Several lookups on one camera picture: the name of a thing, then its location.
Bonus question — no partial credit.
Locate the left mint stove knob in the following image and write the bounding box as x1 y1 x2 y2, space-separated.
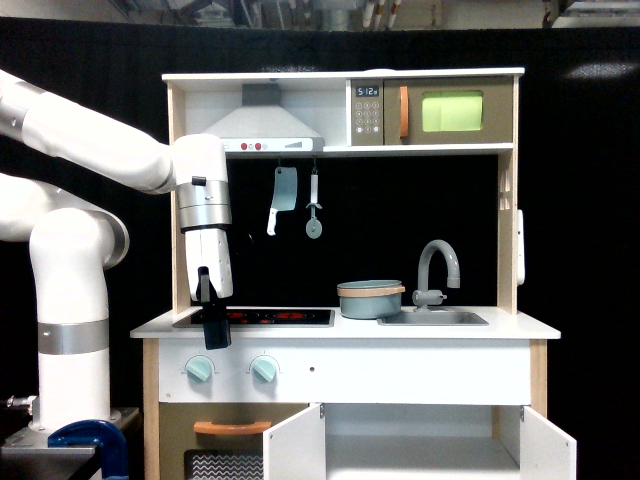
185 355 215 383

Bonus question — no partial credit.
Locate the toy oven door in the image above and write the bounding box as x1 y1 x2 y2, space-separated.
159 403 307 479

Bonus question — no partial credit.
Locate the toy cleaver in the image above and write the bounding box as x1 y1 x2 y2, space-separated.
267 167 298 236

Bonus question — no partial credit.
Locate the blue clamp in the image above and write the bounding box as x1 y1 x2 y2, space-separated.
47 420 129 479

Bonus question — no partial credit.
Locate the black toy stovetop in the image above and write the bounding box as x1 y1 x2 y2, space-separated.
172 307 336 329

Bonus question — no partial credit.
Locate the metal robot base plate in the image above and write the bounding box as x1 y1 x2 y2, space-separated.
0 394 141 480

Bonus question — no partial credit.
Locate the right white cabinet door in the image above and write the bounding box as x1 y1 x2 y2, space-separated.
493 406 577 480

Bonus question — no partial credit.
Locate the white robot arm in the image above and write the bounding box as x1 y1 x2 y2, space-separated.
1 73 233 431

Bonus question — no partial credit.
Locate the left white cabinet door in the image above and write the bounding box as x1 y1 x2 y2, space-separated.
262 403 327 480

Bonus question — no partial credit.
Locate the mint stove knob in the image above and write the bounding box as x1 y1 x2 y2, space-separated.
249 354 280 384
185 355 215 383

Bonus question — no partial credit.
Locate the white cabinet door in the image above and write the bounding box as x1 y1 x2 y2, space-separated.
493 406 577 480
262 403 327 480

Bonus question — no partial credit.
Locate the right mint stove knob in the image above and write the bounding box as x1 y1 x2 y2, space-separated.
249 354 280 384

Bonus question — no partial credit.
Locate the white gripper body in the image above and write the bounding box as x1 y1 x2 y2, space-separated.
184 228 233 301

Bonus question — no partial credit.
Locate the white side holder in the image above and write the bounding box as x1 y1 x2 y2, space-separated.
516 209 526 286

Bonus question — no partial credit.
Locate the grey toy faucet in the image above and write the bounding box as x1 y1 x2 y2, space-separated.
412 239 461 310

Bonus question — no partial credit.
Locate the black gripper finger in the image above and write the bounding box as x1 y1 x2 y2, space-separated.
197 266 232 350

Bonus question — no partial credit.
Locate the toy pizza cutter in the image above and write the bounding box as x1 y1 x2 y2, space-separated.
305 167 322 240

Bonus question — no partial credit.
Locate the wooden toy kitchen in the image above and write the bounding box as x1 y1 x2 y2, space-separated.
132 67 559 479

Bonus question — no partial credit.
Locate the grey toy sink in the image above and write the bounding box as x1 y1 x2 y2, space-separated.
377 311 489 327

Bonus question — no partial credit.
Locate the toy microwave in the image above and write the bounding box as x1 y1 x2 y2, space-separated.
350 77 514 146

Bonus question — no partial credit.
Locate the grey toy range hood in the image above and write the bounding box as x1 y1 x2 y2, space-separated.
205 84 325 154

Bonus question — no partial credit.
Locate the grey-blue toy pot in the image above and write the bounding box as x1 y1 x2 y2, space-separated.
337 280 405 320

